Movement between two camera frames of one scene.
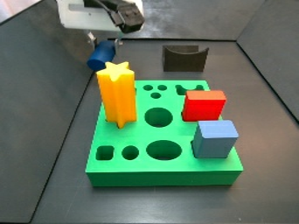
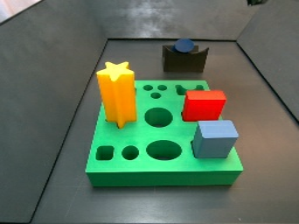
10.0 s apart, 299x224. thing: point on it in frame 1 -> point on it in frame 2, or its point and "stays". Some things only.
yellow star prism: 117,86 stays
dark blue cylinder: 102,55 -> 184,45
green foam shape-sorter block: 149,151 stays
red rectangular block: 204,105 stays
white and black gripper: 106,15 -> 253,3
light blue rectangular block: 214,139 stays
